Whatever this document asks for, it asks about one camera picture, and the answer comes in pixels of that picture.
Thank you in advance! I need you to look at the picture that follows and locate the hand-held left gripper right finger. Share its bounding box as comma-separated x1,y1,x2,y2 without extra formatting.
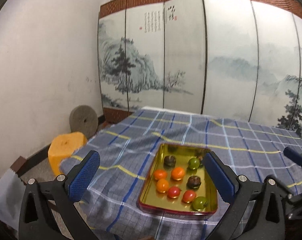
205,151,285,240

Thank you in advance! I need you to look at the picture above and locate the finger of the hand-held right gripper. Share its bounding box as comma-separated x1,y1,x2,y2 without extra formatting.
283,146,302,173
276,177,302,222

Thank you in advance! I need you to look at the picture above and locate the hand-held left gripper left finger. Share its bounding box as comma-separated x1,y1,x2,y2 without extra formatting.
19,150,109,240

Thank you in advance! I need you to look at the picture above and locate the green tomato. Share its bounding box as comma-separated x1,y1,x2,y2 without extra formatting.
192,196,208,211
187,157,200,170

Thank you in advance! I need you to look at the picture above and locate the red tomato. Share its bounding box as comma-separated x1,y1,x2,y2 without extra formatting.
167,186,181,199
182,190,197,203

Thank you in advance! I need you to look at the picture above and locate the orange tomato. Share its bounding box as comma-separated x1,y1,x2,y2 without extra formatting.
171,167,186,180
156,179,170,193

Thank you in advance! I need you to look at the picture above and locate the red and gold tin box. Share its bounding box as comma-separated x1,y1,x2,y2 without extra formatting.
137,143,219,217

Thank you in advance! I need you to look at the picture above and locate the orange-red tomato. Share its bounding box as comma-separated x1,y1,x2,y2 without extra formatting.
154,169,168,181

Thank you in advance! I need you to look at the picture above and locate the orange plastic stool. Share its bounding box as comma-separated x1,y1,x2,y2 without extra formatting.
48,131,88,177

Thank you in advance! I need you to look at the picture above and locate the grey round millstone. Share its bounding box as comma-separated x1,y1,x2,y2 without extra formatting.
69,105,99,133

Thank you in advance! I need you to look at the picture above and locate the blue plaid tablecloth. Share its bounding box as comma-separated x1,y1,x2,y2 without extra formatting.
59,109,302,240

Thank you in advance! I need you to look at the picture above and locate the light blue cloth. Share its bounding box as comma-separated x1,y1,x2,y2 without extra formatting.
0,171,26,230

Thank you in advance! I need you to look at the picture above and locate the landscape painted folding screen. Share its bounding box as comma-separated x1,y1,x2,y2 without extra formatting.
98,0,302,140

